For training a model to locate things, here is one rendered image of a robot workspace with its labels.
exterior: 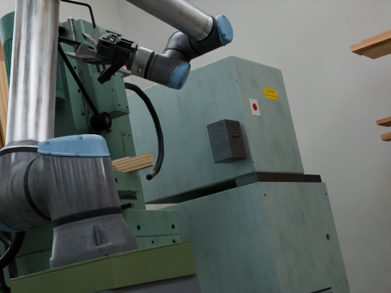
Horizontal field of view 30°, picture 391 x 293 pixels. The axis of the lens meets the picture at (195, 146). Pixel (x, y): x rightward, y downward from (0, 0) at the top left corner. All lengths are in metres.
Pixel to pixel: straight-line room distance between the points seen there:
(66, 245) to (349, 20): 3.14
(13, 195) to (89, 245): 0.24
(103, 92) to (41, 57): 0.75
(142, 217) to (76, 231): 0.90
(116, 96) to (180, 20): 0.50
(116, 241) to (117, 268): 0.13
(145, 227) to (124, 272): 1.01
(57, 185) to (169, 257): 0.28
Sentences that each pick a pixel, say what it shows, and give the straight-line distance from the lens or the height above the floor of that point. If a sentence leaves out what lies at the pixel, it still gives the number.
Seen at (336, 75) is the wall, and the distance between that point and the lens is 4.37.
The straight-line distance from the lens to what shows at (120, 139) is 2.45.
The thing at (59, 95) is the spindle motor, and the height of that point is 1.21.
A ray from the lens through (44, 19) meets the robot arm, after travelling 1.87.
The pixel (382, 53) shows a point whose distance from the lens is 3.94.
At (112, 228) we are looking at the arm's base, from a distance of 1.52.
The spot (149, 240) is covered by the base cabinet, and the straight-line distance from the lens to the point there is 2.42.
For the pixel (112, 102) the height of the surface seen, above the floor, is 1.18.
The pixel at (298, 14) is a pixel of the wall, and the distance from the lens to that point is 4.54.
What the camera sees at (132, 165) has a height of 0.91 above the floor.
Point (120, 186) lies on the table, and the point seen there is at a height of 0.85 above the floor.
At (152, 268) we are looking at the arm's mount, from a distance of 1.47.
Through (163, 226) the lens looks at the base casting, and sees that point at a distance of 2.52.
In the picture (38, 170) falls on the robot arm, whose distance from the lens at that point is 1.60.
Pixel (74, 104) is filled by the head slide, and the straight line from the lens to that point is 2.51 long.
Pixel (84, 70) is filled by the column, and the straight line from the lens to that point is 2.60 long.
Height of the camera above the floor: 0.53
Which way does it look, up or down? 11 degrees up
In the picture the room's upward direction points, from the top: 11 degrees counter-clockwise
